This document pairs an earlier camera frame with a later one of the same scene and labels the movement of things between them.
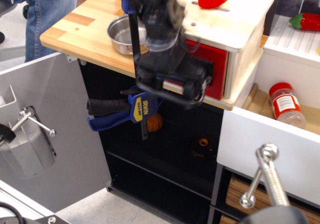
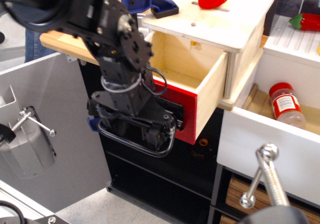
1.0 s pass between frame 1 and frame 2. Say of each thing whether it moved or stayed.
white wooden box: stayed
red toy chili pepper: stayed
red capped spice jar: stayed
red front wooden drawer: moved
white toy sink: stayed
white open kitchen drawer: stayed
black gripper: moved
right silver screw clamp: stayed
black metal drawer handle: moved
